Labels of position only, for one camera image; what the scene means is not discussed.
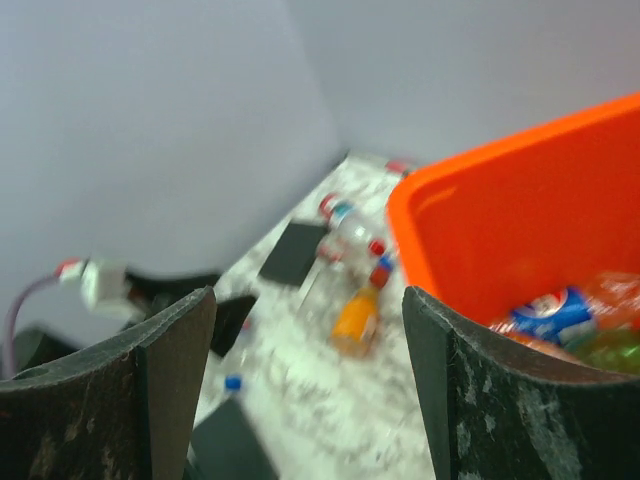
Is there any small orange juice bottle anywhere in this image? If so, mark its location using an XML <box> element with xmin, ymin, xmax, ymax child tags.
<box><xmin>329</xmin><ymin>285</ymin><xmax>380</xmax><ymax>357</ymax></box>

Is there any green plastic bottle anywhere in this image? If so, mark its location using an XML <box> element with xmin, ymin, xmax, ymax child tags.
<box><xmin>565</xmin><ymin>329</ymin><xmax>639</xmax><ymax>376</ymax></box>

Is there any pepsi bottle blue label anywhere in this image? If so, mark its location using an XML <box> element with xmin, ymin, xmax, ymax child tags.
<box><xmin>509</xmin><ymin>287</ymin><xmax>596</xmax><ymax>345</ymax></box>

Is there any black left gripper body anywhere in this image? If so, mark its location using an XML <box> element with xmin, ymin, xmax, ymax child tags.
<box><xmin>9</xmin><ymin>272</ymin><xmax>259</xmax><ymax>381</ymax></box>

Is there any large orange label juice bottle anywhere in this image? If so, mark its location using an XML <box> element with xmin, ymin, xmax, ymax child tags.
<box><xmin>490</xmin><ymin>272</ymin><xmax>639</xmax><ymax>365</ymax></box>

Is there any black foam pad front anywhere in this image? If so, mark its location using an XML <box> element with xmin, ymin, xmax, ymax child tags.
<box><xmin>190</xmin><ymin>398</ymin><xmax>279</xmax><ymax>480</ymax></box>

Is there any orange plastic bin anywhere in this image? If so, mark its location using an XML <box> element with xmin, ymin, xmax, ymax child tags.
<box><xmin>388</xmin><ymin>94</ymin><xmax>639</xmax><ymax>323</ymax></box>

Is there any black foam block left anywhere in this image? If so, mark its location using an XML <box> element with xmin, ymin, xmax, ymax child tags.
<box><xmin>259</xmin><ymin>221</ymin><xmax>328</xmax><ymax>287</ymax></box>

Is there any red label water bottle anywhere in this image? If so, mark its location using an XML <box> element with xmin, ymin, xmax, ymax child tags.
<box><xmin>319</xmin><ymin>193</ymin><xmax>378</xmax><ymax>246</ymax></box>

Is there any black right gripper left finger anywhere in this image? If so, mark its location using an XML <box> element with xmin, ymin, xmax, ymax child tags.
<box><xmin>1</xmin><ymin>287</ymin><xmax>216</xmax><ymax>479</ymax></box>

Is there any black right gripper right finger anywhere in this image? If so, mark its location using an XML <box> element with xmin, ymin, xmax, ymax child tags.
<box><xmin>402</xmin><ymin>286</ymin><xmax>639</xmax><ymax>479</ymax></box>

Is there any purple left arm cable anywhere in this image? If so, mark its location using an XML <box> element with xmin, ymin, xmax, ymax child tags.
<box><xmin>2</xmin><ymin>274</ymin><xmax>61</xmax><ymax>379</ymax></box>

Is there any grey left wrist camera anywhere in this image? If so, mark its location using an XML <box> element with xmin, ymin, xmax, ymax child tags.
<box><xmin>56</xmin><ymin>258</ymin><xmax>146</xmax><ymax>322</ymax></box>

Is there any red cap clear bottle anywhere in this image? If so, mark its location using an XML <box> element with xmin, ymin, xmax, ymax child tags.
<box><xmin>316</xmin><ymin>233</ymin><xmax>386</xmax><ymax>270</ymax></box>

